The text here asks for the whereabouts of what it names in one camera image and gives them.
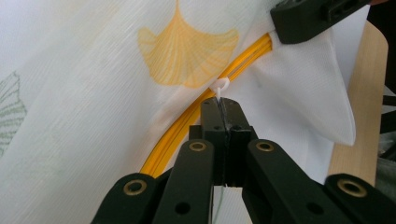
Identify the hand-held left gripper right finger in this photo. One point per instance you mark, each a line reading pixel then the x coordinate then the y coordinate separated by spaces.
pixel 236 133

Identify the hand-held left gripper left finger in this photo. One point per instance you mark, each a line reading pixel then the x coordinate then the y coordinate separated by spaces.
pixel 214 130

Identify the white leaf-print mesh laundry bag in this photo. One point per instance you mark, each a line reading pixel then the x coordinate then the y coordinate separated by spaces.
pixel 93 109

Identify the white table mat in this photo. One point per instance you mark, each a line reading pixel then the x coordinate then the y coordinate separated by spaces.
pixel 348 46

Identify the wooden table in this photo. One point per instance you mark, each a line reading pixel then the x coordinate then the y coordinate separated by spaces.
pixel 361 124

